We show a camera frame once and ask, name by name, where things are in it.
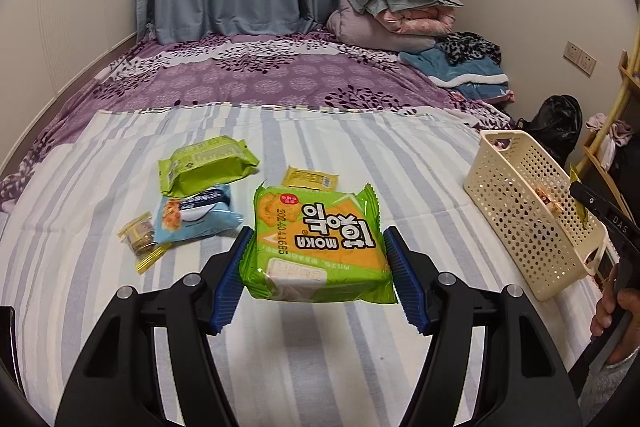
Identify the yellow snack packet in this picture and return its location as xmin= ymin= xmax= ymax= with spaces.
xmin=281 ymin=165 xmax=340 ymax=192
xmin=569 ymin=164 xmax=590 ymax=228

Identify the black backpack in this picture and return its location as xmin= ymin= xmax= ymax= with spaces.
xmin=517 ymin=94 xmax=583 ymax=168

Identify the leopard print cloth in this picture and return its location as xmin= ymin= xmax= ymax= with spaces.
xmin=432 ymin=32 xmax=502 ymax=68

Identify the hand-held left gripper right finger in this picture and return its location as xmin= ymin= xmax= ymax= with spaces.
xmin=382 ymin=226 xmax=583 ymax=427

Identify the light blue snack packet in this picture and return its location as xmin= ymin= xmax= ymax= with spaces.
xmin=152 ymin=183 xmax=246 ymax=248

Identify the pink floral folded quilt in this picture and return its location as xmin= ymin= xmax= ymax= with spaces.
xmin=367 ymin=4 xmax=458 ymax=38

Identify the pink cloth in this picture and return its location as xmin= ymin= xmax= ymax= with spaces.
xmin=585 ymin=114 xmax=635 ymax=150

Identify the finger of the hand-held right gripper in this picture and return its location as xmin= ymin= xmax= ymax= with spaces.
xmin=569 ymin=181 xmax=613 ymax=221

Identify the small clear snack packet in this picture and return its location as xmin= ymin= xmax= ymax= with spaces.
xmin=117 ymin=212 xmax=173 ymax=275

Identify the green seaweed packet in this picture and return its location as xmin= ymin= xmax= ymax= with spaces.
xmin=158 ymin=135 xmax=261 ymax=196

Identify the purple floral bedsheet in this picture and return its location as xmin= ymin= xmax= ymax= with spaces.
xmin=0 ymin=32 xmax=516 ymax=212

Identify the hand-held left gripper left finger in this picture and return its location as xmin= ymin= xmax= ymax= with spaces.
xmin=54 ymin=226 xmax=256 ymax=427

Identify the mauve folded quilt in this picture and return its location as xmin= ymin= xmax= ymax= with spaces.
xmin=326 ymin=0 xmax=436 ymax=52

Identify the blue fleece blanket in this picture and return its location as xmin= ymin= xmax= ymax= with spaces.
xmin=398 ymin=47 xmax=511 ymax=102

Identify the green orange cracker packet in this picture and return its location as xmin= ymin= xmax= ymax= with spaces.
xmin=239 ymin=183 xmax=396 ymax=305

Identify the person's right hand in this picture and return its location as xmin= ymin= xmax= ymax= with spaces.
xmin=589 ymin=278 xmax=640 ymax=364

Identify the wooden shelf rack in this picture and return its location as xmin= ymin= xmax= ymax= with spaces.
xmin=570 ymin=49 xmax=640 ymax=228

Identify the person's right forearm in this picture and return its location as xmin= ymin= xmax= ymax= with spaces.
xmin=577 ymin=347 xmax=640 ymax=427

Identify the white grey striped sheet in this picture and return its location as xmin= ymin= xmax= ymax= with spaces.
xmin=0 ymin=104 xmax=621 ymax=427

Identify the cream perforated plastic basket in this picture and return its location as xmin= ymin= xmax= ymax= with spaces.
xmin=462 ymin=130 xmax=608 ymax=303

